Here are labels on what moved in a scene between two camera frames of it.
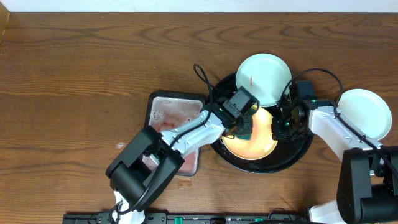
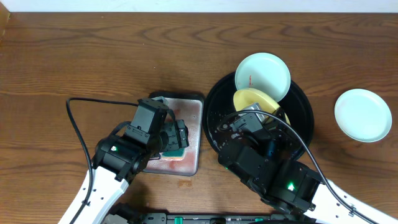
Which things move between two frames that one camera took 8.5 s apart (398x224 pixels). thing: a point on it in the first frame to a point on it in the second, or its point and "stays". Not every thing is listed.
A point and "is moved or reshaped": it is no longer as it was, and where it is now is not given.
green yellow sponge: (245, 136) is moved or reshaped
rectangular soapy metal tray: (166, 111) stays
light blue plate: (367, 111) stays
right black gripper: (278, 132) to (281, 139)
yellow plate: (262, 142) is moved or reshaped
